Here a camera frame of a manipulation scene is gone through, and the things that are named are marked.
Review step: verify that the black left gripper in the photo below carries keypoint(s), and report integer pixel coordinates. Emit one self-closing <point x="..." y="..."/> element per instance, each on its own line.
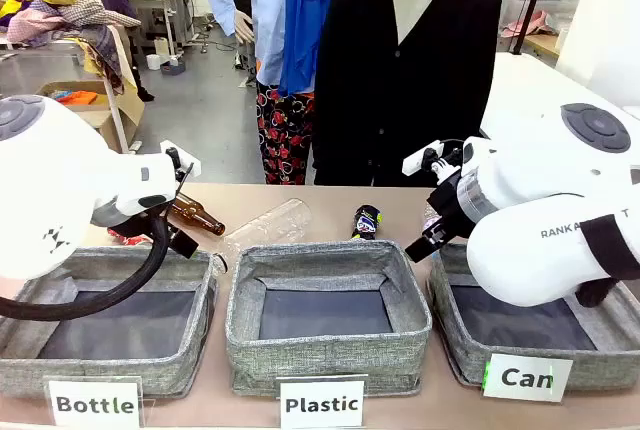
<point x="184" y="245"/>

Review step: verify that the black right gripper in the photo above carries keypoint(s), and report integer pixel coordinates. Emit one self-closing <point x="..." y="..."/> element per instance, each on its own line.
<point x="450" y="210"/>

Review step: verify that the brown glass bottle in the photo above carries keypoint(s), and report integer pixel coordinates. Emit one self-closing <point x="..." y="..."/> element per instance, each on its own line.
<point x="197" y="215"/>

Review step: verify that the small clear plastic bottle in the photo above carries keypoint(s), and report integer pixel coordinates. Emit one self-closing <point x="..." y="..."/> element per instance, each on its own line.
<point x="432" y="217"/>

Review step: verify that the crushed red can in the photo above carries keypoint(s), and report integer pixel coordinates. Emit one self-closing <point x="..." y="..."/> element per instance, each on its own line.
<point x="125" y="237"/>

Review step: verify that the large clear plastic bottle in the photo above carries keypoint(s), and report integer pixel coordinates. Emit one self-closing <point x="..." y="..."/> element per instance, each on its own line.
<point x="270" y="227"/>

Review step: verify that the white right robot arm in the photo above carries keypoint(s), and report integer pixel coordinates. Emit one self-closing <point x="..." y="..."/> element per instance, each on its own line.
<point x="525" y="260"/>

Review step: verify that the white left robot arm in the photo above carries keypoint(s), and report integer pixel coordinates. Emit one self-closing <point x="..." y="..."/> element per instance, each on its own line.
<point x="50" y="175"/>

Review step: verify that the crushed dark blue can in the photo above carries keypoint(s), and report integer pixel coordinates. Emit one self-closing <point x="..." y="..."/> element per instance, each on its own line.
<point x="367" y="222"/>

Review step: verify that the grey fabric bottle basket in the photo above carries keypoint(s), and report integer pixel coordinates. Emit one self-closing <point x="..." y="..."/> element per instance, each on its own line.
<point x="125" y="375"/>

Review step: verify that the grey fabric plastic basket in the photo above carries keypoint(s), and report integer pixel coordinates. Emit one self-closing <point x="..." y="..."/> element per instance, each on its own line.
<point x="325" y="360"/>

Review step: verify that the white sign reading Can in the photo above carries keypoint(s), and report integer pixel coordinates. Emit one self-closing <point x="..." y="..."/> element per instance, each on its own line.
<point x="527" y="377"/>

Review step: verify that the grey fabric can basket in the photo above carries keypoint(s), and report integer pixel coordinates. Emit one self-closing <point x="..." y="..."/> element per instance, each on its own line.
<point x="600" y="370"/>

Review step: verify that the black red floral trousers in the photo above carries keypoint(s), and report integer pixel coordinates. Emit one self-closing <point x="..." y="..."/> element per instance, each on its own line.
<point x="282" y="140"/>

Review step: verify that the brown cardboard box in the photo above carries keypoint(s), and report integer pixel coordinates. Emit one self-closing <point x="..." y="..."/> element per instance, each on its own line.
<point x="107" y="117"/>

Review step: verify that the person in black cardigan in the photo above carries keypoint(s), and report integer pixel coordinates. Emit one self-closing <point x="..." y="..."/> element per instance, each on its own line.
<point x="380" y="100"/>

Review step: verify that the white sign reading Bottle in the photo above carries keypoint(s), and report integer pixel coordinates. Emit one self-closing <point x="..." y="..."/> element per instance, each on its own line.
<point x="95" y="404"/>

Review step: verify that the white sign reading Plastic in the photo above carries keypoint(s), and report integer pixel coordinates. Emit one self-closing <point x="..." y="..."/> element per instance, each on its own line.
<point x="322" y="404"/>

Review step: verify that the beige mannequin hand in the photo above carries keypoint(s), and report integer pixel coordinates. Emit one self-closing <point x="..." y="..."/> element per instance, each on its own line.
<point x="243" y="27"/>

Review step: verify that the pink cloth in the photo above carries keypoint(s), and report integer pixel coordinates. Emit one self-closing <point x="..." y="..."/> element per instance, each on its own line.
<point x="527" y="25"/>

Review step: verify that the pile of colourful clothes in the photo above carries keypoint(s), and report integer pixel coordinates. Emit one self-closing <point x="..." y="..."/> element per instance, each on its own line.
<point x="60" y="15"/>

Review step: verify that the blue scarf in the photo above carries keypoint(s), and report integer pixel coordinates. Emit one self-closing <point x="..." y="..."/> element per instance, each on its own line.
<point x="305" y="10"/>

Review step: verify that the black tripod pole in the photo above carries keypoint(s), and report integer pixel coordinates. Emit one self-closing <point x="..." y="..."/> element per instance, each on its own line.
<point x="532" y="0"/>

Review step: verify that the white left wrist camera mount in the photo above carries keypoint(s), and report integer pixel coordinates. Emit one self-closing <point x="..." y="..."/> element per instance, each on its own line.
<point x="187" y="160"/>

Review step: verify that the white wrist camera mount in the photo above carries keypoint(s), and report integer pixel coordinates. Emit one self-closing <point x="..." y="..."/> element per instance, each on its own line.
<point x="417" y="160"/>
<point x="187" y="160"/>

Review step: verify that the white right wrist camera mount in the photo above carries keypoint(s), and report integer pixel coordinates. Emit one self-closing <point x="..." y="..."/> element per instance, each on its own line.
<point x="417" y="160"/>

